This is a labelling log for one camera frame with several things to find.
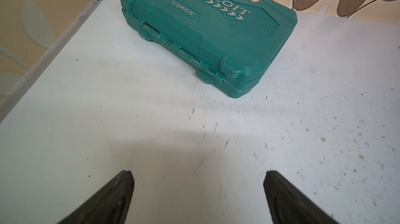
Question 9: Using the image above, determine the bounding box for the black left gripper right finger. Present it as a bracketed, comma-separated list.
[263, 170, 337, 224]

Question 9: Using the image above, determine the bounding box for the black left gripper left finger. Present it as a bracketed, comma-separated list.
[60, 170, 134, 224]

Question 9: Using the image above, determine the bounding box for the green tool case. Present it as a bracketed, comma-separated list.
[120, 0, 298, 99]

